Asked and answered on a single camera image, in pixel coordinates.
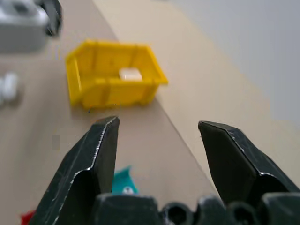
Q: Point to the red object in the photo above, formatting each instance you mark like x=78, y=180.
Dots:
x=27, y=217

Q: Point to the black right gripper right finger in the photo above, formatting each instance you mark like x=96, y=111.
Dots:
x=234, y=168

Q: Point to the yellow plastic bin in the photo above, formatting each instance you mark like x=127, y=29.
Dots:
x=112, y=92

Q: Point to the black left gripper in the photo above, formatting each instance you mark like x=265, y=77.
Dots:
x=54, y=16

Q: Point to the open white earbud case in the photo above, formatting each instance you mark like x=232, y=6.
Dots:
x=8, y=87

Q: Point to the closed white earbud case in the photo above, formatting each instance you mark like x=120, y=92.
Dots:
x=130, y=74

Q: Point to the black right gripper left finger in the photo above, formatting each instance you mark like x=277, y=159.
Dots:
x=82, y=182

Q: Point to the teal toy object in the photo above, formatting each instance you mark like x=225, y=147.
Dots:
x=123, y=179

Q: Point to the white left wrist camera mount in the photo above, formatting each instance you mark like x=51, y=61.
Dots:
x=18, y=10

